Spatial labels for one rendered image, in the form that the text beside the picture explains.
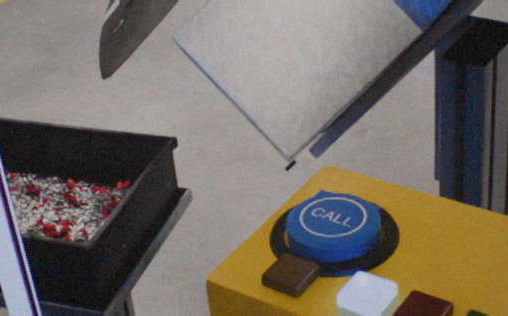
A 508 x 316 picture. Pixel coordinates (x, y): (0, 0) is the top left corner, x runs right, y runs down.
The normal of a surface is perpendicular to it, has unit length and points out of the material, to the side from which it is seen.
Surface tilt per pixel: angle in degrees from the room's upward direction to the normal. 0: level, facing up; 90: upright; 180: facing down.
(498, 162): 90
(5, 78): 0
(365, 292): 0
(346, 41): 55
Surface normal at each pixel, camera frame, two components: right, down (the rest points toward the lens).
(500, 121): 0.81, 0.23
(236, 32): -0.07, -0.06
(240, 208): -0.11, -0.85
